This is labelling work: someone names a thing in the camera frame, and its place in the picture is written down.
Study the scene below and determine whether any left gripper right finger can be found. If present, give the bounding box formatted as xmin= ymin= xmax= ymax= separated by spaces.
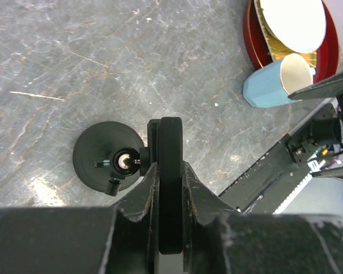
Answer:
xmin=182 ymin=163 xmax=343 ymax=273

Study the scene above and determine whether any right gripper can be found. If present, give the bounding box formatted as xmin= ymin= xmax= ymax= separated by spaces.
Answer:
xmin=285 ymin=71 xmax=343 ymax=180

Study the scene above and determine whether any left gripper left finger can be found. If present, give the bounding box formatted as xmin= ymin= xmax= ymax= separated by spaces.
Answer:
xmin=0 ymin=164 xmax=159 ymax=273

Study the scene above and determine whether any black phone stand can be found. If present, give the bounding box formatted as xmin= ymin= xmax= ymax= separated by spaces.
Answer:
xmin=73 ymin=119 xmax=161 ymax=197

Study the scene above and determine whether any black smartphone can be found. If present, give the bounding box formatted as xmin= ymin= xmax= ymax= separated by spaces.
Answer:
xmin=157 ymin=117 xmax=184 ymax=255

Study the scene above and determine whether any light blue mug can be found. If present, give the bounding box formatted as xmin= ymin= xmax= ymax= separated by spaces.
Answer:
xmin=242 ymin=53 xmax=313 ymax=108

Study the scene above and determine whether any yellow sponge cloth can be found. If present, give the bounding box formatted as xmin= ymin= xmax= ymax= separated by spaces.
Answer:
xmin=253 ymin=1 xmax=317 ymax=68

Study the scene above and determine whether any white paper plate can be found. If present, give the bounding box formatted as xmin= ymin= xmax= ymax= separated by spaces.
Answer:
xmin=259 ymin=0 xmax=326 ymax=53

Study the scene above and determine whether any red round tray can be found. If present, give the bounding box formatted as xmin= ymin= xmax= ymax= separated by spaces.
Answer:
xmin=243 ymin=1 xmax=340 ymax=83

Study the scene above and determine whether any slotted cable duct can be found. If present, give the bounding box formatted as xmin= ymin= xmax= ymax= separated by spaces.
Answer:
xmin=273 ymin=160 xmax=325 ymax=214

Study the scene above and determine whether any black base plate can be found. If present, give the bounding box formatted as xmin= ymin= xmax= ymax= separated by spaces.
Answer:
xmin=218 ymin=102 xmax=340 ymax=215

